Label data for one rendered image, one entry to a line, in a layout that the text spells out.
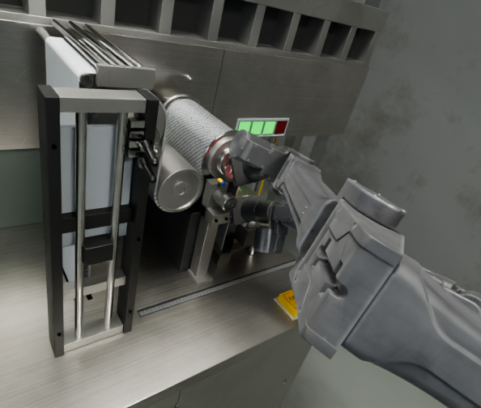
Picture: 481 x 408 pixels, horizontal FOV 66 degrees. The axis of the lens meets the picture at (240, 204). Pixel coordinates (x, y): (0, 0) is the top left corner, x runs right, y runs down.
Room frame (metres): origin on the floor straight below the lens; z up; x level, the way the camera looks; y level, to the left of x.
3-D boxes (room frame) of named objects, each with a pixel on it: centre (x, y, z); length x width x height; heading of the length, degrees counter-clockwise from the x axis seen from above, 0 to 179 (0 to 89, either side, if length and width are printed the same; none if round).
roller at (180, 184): (0.84, 0.23, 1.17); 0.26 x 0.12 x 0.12; 43
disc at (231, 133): (0.84, 0.06, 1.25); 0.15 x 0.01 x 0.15; 133
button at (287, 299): (0.77, -0.22, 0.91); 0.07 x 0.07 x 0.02; 43
